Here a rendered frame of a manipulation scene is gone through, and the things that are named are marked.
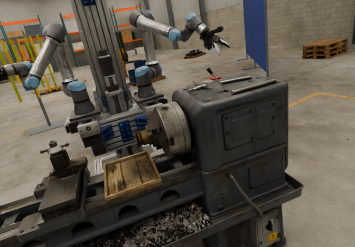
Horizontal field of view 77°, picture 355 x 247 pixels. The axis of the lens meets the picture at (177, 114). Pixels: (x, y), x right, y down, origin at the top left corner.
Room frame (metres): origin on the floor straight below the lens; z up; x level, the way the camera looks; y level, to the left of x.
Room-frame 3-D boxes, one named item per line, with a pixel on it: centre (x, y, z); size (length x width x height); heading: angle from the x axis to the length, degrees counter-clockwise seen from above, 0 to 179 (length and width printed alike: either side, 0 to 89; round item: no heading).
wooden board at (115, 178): (1.14, 0.34, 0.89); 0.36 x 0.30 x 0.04; 15
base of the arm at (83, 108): (1.67, 0.69, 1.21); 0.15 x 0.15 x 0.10
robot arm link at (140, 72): (1.82, 0.22, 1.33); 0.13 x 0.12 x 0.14; 145
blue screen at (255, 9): (7.45, -2.83, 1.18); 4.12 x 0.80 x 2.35; 167
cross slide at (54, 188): (1.07, 0.68, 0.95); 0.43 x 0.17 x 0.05; 15
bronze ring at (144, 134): (1.18, 0.21, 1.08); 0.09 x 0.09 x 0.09; 15
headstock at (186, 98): (1.34, -0.32, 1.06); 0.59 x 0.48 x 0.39; 105
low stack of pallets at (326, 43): (7.51, -5.25, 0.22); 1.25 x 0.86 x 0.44; 119
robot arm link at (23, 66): (1.61, 0.98, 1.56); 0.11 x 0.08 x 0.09; 129
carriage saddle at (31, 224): (1.04, 0.72, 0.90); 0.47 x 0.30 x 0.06; 15
